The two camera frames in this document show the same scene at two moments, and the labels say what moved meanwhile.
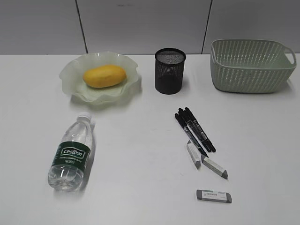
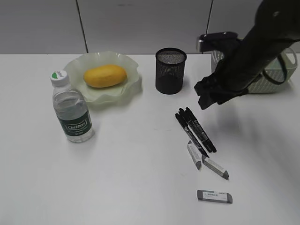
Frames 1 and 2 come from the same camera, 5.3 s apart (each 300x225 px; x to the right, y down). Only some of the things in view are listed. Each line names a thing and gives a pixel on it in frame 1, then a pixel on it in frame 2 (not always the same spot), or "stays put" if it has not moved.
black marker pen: (194, 129) stays put
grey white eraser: (218, 169) stays put
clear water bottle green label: (72, 154) -> (72, 109)
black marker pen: (190, 135) stays put
